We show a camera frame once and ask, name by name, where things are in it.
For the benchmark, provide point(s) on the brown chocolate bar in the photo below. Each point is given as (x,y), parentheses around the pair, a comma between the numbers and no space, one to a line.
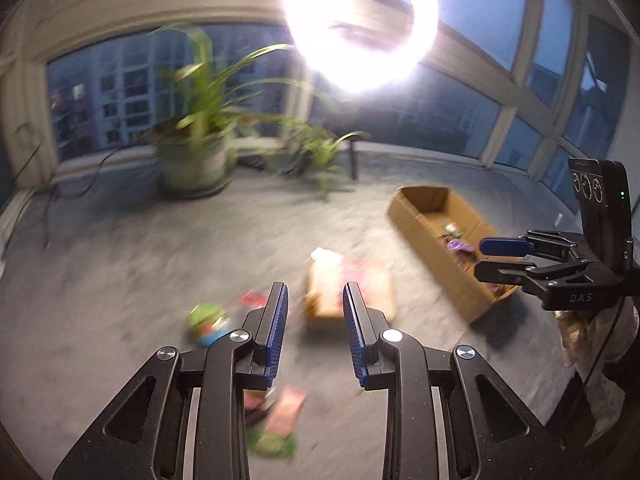
(459,246)

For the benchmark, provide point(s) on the cream window frame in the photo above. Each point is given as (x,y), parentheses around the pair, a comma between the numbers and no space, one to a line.
(150,0)

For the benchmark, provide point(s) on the green pot saucer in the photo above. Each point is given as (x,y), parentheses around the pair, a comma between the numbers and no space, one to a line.
(200,194)

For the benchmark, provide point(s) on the small red snack packet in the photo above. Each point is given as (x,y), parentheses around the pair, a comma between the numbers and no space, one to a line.
(252,300)

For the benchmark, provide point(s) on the clear red-edged snack packet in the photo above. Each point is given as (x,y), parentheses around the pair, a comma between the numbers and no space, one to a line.
(467,260)

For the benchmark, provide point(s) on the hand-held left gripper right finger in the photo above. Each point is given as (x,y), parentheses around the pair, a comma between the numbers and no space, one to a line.
(352,335)

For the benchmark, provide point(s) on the tan bread packet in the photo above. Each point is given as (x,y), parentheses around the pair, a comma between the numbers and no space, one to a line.
(330,300)

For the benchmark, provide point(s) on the potted spider plant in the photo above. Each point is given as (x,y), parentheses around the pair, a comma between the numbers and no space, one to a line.
(192,160)

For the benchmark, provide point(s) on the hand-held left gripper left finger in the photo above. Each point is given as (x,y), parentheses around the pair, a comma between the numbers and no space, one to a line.
(277,330)

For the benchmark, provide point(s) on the small green snack packet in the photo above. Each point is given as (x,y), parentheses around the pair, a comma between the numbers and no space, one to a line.
(272,442)

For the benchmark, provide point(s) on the small spider plant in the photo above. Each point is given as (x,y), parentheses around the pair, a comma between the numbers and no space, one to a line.
(320,152)

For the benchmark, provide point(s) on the light printed clothing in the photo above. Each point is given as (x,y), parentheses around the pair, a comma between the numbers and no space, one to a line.
(580,332)

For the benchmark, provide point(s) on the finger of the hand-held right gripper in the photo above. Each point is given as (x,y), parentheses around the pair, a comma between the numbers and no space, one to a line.
(500,246)
(500,271)

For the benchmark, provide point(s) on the cardboard box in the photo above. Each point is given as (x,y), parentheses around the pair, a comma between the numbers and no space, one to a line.
(430,240)

